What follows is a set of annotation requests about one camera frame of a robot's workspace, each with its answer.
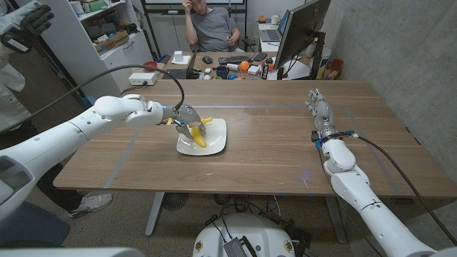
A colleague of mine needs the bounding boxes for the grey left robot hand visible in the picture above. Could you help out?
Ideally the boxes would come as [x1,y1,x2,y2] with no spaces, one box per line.
[162,104,209,141]

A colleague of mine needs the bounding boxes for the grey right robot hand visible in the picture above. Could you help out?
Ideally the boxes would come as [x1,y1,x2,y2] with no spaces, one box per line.
[305,89,340,142]

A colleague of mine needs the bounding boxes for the yellow toy banana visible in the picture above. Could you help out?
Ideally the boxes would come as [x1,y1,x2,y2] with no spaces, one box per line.
[191,117,213,148]

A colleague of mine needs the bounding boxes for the white paper plate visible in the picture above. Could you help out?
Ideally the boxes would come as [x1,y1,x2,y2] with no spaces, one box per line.
[176,118,228,156]

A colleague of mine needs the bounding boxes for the black laptop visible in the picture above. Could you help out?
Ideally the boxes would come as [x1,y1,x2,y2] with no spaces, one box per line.
[161,49,200,80]

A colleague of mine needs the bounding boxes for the red bag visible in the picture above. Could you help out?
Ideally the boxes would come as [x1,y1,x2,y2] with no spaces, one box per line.
[323,59,344,80]

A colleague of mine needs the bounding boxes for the white rectangular device box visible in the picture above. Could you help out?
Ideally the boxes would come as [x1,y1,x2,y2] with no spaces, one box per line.
[128,72,159,86]

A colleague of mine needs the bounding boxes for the black monitor stand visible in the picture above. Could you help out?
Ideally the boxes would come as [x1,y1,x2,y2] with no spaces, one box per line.
[309,31,326,80]

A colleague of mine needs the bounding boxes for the wooden office desk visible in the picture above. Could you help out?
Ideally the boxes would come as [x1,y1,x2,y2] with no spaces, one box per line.
[156,51,311,81]

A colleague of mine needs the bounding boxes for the black keyboard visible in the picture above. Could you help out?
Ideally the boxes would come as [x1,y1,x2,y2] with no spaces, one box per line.
[218,55,253,66]

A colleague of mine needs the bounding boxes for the large wooden table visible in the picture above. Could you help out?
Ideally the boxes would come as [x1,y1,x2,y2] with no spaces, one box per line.
[52,79,457,236]

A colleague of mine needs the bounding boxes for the round black floor fan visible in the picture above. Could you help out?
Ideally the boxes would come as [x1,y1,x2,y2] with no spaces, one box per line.
[162,192,190,211]

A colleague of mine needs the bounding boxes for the black computer monitor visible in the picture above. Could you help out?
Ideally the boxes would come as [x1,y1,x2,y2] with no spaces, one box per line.
[273,0,332,71]

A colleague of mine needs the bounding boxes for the white side table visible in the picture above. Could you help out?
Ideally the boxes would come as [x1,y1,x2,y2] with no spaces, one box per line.
[257,21,286,53]

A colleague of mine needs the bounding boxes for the seated man grey t-shirt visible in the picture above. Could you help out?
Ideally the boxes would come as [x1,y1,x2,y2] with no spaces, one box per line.
[181,0,246,54]

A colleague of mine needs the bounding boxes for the silver laptop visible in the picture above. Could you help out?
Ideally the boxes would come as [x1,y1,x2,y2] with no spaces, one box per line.
[258,9,291,43]

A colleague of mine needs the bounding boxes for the cardboard box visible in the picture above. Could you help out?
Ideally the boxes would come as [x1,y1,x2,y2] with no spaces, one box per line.
[93,29,130,53]

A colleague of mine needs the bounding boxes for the white shelf cabinet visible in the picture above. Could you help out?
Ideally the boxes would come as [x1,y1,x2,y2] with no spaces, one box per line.
[35,0,154,111]

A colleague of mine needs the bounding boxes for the white sneaker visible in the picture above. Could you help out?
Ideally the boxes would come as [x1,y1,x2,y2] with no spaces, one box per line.
[67,192,114,219]

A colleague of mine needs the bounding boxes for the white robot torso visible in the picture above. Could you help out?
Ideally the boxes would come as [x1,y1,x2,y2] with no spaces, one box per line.
[192,213,296,257]

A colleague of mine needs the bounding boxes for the standing person white jacket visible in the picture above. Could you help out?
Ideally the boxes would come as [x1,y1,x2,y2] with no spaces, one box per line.
[0,42,83,212]

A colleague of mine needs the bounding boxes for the black white teleoperation glove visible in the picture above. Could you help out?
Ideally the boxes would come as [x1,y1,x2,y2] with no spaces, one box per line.
[0,0,55,54]

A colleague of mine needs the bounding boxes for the blue padded seat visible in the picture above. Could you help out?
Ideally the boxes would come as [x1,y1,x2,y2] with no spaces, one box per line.
[0,201,71,249]

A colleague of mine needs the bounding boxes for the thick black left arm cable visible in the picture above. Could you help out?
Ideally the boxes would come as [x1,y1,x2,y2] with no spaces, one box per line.
[0,64,186,135]

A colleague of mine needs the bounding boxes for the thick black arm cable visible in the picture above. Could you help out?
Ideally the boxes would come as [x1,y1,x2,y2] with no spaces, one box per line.
[0,64,186,135]
[348,131,457,247]

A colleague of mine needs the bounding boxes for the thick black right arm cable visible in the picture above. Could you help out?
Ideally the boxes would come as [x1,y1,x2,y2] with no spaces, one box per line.
[348,131,457,247]

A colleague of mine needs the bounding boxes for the black floor cable tangle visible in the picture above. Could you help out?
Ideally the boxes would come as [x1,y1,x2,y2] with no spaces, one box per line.
[205,194,311,251]

